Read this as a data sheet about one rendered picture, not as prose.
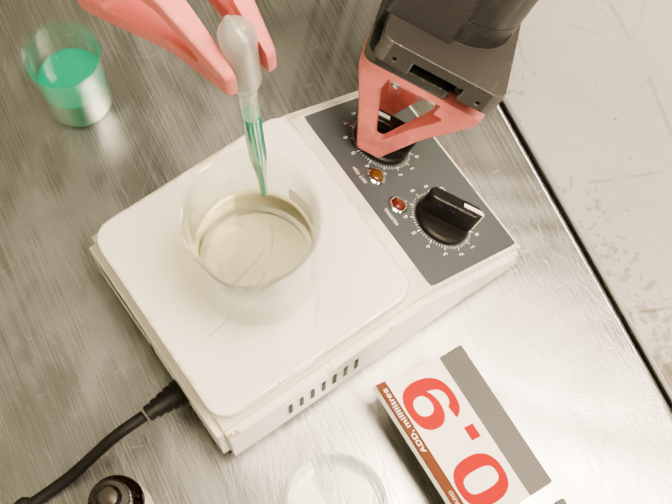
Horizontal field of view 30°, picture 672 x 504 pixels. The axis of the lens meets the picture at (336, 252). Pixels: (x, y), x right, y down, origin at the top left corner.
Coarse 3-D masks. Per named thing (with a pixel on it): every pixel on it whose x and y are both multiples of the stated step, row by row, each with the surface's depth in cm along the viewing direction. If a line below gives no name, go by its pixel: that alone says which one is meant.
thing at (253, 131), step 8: (256, 120) 45; (248, 128) 45; (256, 128) 46; (248, 136) 46; (256, 136) 46; (248, 144) 47; (256, 144) 47; (264, 144) 48; (248, 152) 48; (256, 152) 48; (264, 152) 48; (256, 160) 49; (264, 160) 49; (256, 168) 50; (264, 168) 50; (256, 176) 51; (264, 176) 51; (264, 184) 52; (264, 192) 53
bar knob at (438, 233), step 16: (432, 192) 66; (448, 192) 67; (416, 208) 67; (432, 208) 67; (448, 208) 66; (464, 208) 66; (432, 224) 67; (448, 224) 67; (464, 224) 67; (448, 240) 67
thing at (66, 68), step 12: (72, 48) 73; (48, 60) 72; (60, 60) 72; (72, 60) 72; (84, 60) 72; (96, 60) 73; (48, 72) 72; (60, 72) 72; (72, 72) 72; (84, 72) 72; (48, 84) 72; (60, 84) 72; (72, 84) 72
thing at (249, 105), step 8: (248, 40) 39; (240, 96) 43; (248, 96) 42; (256, 96) 43; (240, 104) 44; (248, 104) 43; (256, 104) 44; (248, 112) 44; (256, 112) 44; (248, 120) 45
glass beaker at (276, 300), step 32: (224, 160) 56; (288, 160) 56; (192, 192) 56; (224, 192) 59; (288, 192) 59; (192, 224) 57; (320, 224) 55; (192, 256) 54; (224, 288) 54; (256, 288) 54; (288, 288) 57; (256, 320) 60
